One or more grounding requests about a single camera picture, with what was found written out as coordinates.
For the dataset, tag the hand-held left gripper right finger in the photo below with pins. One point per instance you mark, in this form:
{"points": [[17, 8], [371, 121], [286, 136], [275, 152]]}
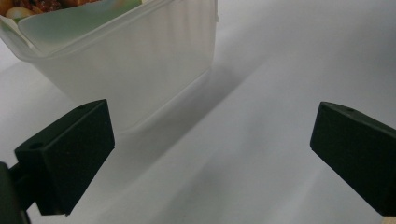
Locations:
{"points": [[358, 155]]}

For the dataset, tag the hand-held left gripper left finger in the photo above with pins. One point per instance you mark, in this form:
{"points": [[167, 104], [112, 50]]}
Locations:
{"points": [[71, 155]]}

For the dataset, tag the translucent plastic container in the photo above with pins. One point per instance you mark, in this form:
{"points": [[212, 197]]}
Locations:
{"points": [[140, 71]]}

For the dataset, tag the orange snack packet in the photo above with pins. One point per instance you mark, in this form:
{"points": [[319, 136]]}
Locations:
{"points": [[40, 5]]}

